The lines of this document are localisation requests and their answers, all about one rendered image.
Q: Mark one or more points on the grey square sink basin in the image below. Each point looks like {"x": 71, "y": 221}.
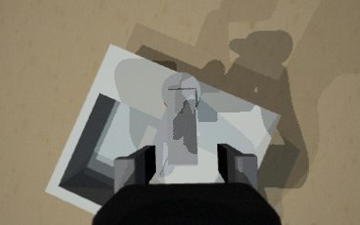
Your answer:
{"x": 122, "y": 113}

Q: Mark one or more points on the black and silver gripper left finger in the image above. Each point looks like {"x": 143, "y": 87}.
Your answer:
{"x": 137, "y": 168}

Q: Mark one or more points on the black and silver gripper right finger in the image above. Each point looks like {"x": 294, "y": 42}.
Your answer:
{"x": 235, "y": 166}

